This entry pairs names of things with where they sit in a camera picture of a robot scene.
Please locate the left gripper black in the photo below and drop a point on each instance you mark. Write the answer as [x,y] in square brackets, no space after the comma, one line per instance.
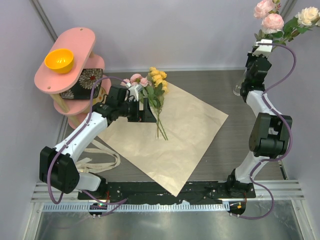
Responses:
[145,116]

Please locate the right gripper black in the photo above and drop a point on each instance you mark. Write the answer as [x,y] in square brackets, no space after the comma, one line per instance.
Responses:
[250,57]

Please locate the pink flower stem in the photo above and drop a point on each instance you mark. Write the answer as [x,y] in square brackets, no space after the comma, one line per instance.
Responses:
[272,23]
[138,79]

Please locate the orange wrapping paper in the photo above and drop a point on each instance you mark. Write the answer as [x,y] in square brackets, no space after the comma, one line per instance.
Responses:
[190,125]

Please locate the white flower stem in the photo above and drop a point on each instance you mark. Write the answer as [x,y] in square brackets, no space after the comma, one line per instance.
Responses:
[304,21]

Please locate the cream printed ribbon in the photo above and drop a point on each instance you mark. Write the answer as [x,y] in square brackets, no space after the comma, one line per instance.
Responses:
[111,159]

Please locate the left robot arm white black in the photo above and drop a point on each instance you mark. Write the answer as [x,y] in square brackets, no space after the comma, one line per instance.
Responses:
[57,167]

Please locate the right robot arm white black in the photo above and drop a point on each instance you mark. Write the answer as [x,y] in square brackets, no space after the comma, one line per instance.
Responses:
[269,138]

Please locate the clear glass vase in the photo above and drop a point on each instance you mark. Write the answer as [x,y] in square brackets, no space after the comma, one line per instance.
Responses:
[237,89]

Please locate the yellow flower stem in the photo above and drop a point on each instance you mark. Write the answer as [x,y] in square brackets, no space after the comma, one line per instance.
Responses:
[156,90]

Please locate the round cream patterned plate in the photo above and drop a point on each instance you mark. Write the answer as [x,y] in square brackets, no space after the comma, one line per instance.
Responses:
[101,98]

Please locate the black floral square plate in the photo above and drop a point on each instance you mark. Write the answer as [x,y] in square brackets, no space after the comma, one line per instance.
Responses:
[83,87]

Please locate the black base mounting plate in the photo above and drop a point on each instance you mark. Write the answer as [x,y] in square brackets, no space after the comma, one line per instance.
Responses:
[193,192]

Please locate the pink wooden tiered shelf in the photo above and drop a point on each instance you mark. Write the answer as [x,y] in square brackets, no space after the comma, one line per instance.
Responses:
[80,41]

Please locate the yellow plastic bowl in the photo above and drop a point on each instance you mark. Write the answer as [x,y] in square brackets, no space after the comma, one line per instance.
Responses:
[60,60]

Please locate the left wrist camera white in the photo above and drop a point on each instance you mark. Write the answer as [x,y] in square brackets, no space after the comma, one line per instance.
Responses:
[132,92]

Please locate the white slotted cable duct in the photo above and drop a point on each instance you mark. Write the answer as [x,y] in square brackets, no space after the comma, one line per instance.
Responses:
[98,207]

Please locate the aluminium frame rail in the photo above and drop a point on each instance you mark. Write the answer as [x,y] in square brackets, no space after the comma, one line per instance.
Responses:
[280,189]

